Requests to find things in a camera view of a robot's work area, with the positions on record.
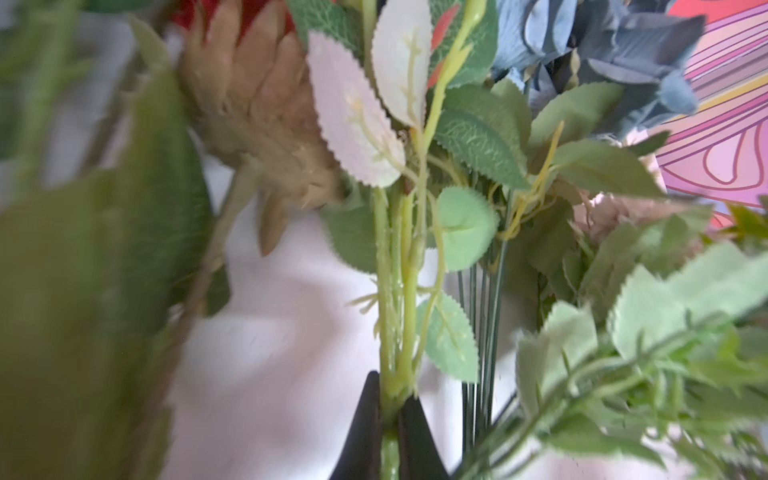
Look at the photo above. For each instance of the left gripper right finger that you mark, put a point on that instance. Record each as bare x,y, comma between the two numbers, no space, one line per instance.
418,454

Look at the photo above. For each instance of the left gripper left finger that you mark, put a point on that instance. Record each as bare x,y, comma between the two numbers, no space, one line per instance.
360,458

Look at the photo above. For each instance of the peach rose leafy stem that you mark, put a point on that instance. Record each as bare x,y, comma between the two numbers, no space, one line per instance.
386,78

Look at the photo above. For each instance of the pink purple mixed bouquet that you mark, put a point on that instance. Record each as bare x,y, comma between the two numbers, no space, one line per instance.
91,270

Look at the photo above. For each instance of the pink rose green bouquet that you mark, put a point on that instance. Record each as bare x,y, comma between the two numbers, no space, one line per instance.
655,335

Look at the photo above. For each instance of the red protea flower stem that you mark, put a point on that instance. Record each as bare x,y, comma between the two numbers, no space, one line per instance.
246,82

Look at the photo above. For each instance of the dusty blue hydrangea stem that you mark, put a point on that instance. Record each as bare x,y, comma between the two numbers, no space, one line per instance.
638,45

